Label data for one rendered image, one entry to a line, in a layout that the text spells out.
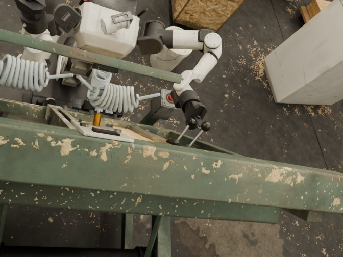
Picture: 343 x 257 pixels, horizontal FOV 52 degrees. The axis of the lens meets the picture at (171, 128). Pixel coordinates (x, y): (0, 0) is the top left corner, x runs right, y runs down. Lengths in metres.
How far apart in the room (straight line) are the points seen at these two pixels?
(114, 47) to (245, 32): 2.87
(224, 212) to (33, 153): 0.62
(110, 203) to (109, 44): 0.89
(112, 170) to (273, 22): 4.28
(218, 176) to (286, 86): 3.18
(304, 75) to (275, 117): 0.54
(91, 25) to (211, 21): 2.24
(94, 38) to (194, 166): 1.01
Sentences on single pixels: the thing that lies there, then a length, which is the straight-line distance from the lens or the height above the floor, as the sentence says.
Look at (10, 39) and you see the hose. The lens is 0.73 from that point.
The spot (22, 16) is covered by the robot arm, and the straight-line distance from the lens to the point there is 1.37.
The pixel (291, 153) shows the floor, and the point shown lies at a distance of 3.91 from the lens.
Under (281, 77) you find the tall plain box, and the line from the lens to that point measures 3.99.
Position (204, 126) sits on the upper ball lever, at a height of 1.56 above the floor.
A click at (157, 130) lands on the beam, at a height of 0.90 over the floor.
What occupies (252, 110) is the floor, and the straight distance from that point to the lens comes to 3.79.
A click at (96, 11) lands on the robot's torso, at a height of 1.36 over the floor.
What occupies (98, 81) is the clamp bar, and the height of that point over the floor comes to 1.91.
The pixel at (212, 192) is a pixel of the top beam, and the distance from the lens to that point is 0.79.
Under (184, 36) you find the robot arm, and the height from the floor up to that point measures 1.42.
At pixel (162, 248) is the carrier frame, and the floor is 0.79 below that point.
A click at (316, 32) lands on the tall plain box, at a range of 3.76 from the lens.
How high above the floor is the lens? 2.56
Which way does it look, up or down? 55 degrees down
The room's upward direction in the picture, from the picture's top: 49 degrees clockwise
